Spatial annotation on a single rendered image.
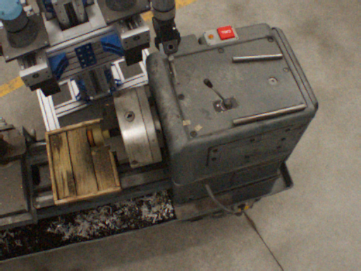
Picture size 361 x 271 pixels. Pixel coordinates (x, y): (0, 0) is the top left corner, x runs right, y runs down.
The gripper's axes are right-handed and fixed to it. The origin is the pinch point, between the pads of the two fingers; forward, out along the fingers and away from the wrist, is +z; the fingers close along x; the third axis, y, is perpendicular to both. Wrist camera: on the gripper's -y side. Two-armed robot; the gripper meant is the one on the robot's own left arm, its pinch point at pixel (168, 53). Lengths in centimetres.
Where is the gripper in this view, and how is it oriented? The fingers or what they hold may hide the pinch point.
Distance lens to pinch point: 145.7
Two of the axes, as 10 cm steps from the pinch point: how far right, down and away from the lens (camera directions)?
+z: 0.4, 4.7, 8.8
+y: -2.5, -8.5, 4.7
